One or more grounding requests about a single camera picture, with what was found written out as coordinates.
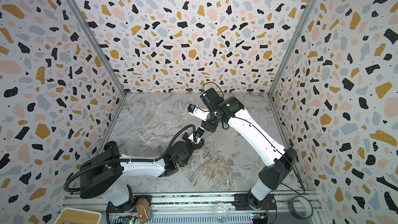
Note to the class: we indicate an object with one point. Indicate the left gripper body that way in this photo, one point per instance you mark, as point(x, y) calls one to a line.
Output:
point(194, 145)

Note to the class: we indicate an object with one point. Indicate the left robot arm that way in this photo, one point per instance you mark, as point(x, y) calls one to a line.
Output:
point(102, 181)

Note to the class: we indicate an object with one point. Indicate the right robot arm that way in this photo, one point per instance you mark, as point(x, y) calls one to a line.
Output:
point(278, 160)

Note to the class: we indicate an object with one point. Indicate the brown circuit box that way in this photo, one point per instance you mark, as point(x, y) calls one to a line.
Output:
point(143, 210)

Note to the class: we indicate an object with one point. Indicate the clear glass jar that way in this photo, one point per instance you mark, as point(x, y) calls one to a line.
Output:
point(220, 212)

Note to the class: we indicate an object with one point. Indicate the grey tape roll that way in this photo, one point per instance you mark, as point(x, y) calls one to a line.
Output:
point(300, 207)

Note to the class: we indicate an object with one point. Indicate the wooden board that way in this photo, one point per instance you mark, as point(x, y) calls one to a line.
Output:
point(78, 216)

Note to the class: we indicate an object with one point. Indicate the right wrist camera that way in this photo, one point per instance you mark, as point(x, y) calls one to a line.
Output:
point(195, 111)

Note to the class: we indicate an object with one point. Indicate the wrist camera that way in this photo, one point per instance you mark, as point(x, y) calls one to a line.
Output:
point(198, 135)
point(195, 111)

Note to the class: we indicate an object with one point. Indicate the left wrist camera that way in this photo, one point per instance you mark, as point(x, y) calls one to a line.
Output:
point(198, 135)

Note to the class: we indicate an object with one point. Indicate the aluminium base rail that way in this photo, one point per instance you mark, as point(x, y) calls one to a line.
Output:
point(189, 208)

